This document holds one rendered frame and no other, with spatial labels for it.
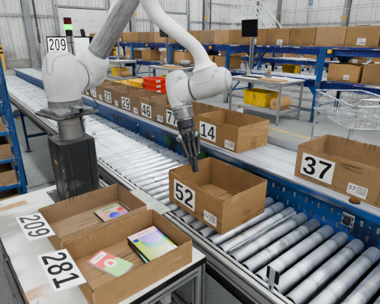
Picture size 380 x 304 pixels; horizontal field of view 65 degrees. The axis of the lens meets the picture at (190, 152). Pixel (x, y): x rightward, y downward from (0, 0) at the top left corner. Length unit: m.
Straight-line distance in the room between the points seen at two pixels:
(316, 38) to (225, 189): 5.33
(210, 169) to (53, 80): 0.91
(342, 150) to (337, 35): 4.85
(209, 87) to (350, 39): 5.31
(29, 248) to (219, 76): 1.02
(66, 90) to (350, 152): 1.44
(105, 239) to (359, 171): 1.08
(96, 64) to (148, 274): 1.02
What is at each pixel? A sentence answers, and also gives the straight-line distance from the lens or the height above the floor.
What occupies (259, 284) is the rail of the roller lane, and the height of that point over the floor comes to 0.74.
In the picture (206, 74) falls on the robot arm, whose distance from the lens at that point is 1.22.
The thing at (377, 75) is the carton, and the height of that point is 0.97.
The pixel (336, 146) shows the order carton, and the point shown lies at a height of 0.99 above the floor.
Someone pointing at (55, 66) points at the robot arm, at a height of 1.42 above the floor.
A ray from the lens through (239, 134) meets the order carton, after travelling 1.81.
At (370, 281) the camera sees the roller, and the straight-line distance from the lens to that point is 1.30.
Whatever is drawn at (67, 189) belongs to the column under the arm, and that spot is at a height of 0.85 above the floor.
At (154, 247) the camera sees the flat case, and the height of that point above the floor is 0.80.
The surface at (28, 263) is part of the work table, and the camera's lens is 1.34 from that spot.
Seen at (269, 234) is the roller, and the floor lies 0.75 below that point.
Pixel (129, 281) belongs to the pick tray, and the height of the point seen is 0.81.
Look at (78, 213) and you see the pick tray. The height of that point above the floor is 0.76.
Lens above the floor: 1.54
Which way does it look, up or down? 21 degrees down
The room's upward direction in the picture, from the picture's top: straight up
